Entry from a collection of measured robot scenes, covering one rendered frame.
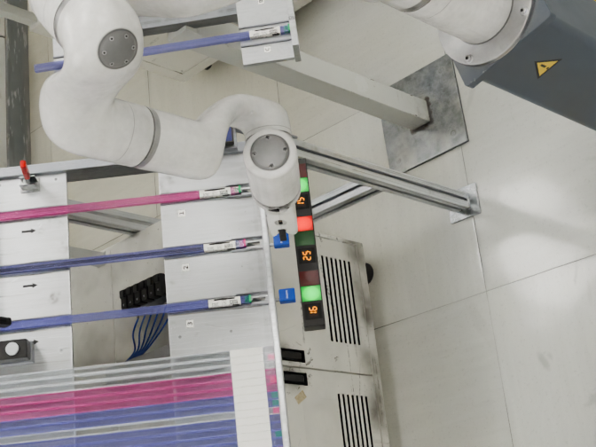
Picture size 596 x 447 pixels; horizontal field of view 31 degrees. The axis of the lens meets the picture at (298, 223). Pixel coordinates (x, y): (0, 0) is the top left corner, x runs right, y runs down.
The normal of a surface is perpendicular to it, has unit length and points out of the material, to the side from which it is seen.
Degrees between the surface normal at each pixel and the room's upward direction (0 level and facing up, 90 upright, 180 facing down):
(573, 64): 90
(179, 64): 90
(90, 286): 0
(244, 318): 44
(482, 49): 0
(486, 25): 90
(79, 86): 84
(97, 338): 0
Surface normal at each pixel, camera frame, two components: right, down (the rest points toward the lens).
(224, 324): -0.03, -0.34
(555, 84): 0.29, 0.82
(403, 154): -0.71, -0.17
